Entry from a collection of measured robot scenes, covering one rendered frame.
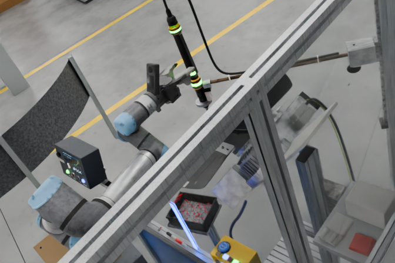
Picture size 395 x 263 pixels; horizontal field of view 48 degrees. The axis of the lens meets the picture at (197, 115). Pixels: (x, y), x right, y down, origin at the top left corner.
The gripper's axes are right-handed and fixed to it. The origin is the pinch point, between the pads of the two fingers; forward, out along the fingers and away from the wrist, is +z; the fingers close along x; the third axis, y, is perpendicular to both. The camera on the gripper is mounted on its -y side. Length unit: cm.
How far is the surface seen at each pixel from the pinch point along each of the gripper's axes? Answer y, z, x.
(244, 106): -36, -44, 73
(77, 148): 42, -32, -67
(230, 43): 166, 222, -206
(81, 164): 44, -37, -58
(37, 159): 106, -27, -188
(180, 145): -39, -58, 71
